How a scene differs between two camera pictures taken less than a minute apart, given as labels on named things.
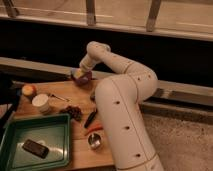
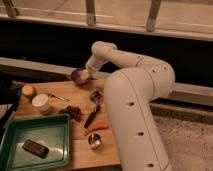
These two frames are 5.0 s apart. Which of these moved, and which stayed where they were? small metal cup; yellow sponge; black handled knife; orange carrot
Moved: yellow sponge
Stayed: orange carrot; small metal cup; black handled knife
